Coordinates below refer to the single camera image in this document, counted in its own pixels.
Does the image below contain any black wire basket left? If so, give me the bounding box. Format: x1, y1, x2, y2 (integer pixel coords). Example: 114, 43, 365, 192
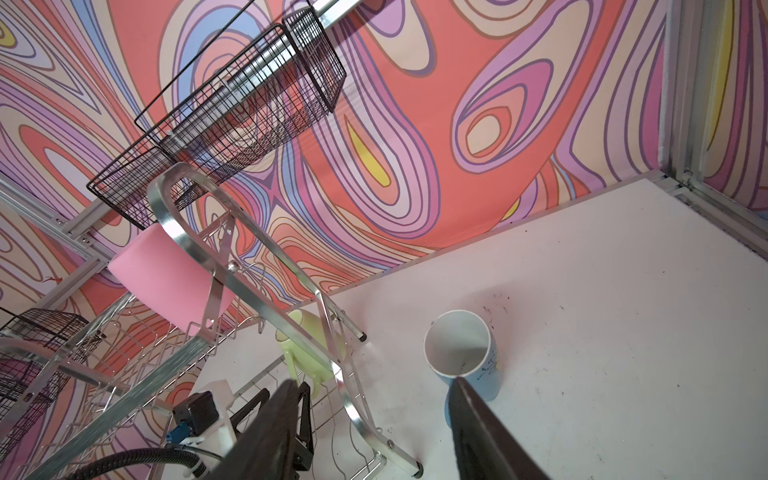
1, 308, 105, 460

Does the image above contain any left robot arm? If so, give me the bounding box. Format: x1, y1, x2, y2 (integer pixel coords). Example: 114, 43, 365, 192
68, 380, 314, 479

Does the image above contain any steel two-tier dish rack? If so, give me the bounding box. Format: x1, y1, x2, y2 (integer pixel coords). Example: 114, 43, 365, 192
28, 163, 424, 479

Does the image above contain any pink plastic cup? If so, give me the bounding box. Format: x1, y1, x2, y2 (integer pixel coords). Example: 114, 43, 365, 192
108, 224, 212, 336

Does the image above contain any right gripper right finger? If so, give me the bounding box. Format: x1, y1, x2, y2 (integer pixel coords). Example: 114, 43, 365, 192
447, 378, 549, 480

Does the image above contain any light green ceramic mug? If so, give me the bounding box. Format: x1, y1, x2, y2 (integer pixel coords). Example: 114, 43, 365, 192
275, 309, 334, 399

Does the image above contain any black wire basket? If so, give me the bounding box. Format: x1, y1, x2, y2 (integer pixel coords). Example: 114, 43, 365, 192
1, 308, 105, 460
87, 3, 346, 229

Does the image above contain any black wire basket back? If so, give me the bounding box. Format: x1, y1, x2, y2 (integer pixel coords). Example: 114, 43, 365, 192
87, 3, 346, 229

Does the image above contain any blue ceramic mug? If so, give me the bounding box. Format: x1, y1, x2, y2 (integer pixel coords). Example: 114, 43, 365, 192
423, 310, 502, 402

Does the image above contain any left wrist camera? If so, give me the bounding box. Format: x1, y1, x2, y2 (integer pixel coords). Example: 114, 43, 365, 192
165, 380, 237, 470

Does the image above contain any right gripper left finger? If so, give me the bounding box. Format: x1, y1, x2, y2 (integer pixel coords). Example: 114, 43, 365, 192
206, 380, 299, 480

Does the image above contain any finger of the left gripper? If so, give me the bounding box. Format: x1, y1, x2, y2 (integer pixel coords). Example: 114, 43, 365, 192
293, 382, 314, 471
230, 388, 270, 429

